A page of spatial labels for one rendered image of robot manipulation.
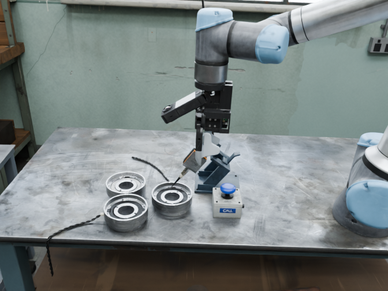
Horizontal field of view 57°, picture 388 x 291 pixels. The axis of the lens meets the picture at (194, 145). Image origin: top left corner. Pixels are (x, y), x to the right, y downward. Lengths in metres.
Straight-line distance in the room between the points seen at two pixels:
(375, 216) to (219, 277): 0.51
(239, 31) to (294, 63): 1.79
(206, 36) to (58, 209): 0.56
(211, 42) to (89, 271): 0.74
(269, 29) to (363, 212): 0.40
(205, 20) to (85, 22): 1.77
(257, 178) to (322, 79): 1.60
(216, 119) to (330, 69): 1.83
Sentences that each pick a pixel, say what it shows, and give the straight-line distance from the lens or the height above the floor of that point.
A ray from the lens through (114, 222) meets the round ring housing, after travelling 0.86.
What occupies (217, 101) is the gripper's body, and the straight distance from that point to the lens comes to 0.83.
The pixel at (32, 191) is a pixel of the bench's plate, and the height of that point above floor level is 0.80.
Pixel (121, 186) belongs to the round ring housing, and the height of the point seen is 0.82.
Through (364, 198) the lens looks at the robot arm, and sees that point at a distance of 0.77.
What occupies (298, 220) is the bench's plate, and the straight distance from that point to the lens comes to 0.96.
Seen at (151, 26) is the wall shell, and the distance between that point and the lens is 2.41.
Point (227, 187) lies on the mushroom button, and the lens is 0.90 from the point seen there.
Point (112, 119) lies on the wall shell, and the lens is 2.64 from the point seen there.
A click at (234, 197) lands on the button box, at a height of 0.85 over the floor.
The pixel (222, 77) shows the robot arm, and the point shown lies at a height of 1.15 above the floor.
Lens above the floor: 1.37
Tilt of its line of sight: 27 degrees down
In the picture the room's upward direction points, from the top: 3 degrees clockwise
